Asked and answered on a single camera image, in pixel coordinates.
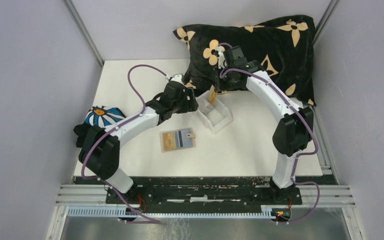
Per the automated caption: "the gold credit card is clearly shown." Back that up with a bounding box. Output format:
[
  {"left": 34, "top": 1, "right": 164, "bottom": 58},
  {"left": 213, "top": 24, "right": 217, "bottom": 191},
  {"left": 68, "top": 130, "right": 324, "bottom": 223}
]
[{"left": 207, "top": 85, "right": 218, "bottom": 105}]

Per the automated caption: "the beige leather card holder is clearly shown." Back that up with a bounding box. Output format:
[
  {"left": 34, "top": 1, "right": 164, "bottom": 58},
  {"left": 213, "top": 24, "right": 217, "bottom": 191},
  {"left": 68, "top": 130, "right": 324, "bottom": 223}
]
[{"left": 159, "top": 127, "right": 196, "bottom": 153}]

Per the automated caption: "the white credit card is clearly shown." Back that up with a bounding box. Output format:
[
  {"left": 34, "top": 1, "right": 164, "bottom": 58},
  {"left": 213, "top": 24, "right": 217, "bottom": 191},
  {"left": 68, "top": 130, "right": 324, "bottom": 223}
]
[{"left": 174, "top": 128, "right": 196, "bottom": 150}]

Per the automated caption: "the clear plastic card box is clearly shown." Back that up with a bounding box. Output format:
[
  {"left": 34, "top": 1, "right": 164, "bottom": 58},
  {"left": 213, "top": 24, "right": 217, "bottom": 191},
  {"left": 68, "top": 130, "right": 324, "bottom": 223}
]
[{"left": 194, "top": 90, "right": 233, "bottom": 134}]

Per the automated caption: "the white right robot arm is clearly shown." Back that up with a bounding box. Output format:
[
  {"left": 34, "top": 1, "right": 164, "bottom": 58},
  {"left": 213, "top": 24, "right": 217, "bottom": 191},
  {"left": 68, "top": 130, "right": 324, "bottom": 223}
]
[{"left": 215, "top": 43, "right": 315, "bottom": 204}]

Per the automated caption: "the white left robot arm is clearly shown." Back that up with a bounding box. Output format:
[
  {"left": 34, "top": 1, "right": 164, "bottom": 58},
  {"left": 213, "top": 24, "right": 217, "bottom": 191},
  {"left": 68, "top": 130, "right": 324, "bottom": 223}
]
[{"left": 78, "top": 80, "right": 198, "bottom": 204}]

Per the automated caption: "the stack of cards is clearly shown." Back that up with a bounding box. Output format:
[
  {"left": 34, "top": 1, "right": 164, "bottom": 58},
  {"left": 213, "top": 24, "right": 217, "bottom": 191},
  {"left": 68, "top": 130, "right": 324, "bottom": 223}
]
[{"left": 199, "top": 99, "right": 215, "bottom": 115}]

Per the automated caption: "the gold card in holder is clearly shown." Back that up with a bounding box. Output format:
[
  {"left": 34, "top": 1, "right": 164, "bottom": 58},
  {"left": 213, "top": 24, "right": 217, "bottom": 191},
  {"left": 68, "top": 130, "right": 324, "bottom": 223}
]
[{"left": 162, "top": 132, "right": 177, "bottom": 151}]

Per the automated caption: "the black floral pillow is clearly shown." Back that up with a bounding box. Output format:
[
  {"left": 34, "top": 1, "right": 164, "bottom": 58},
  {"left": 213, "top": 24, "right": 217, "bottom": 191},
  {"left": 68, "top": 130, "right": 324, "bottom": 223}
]
[{"left": 172, "top": 14, "right": 316, "bottom": 106}]

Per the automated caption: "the black blue flower cloth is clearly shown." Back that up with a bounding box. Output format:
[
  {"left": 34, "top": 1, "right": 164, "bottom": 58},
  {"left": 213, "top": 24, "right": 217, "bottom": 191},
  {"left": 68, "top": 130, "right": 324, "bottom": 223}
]
[{"left": 73, "top": 105, "right": 126, "bottom": 148}]

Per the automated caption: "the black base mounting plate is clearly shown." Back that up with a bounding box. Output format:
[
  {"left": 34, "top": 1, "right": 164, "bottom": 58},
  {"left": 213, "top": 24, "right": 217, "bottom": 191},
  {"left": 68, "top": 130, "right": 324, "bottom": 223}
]
[{"left": 123, "top": 185, "right": 303, "bottom": 214}]

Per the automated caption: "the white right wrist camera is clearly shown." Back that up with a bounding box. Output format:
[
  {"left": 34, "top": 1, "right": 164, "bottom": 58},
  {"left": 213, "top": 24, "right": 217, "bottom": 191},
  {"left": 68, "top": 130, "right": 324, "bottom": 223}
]
[{"left": 216, "top": 49, "right": 227, "bottom": 70}]

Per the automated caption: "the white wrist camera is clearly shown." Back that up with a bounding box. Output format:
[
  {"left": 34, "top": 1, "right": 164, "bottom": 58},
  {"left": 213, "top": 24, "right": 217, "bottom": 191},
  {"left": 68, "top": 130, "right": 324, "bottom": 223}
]
[
  {"left": 167, "top": 73, "right": 184, "bottom": 85},
  {"left": 216, "top": 49, "right": 227, "bottom": 70}
]

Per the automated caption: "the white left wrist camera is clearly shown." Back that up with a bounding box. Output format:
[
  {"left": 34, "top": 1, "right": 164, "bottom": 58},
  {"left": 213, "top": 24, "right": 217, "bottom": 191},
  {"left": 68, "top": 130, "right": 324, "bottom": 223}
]
[{"left": 167, "top": 73, "right": 184, "bottom": 85}]

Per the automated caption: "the slotted cable duct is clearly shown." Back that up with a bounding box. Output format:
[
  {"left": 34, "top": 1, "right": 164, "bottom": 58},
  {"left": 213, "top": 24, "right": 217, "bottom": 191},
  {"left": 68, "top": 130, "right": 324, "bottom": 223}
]
[{"left": 67, "top": 206, "right": 281, "bottom": 220}]

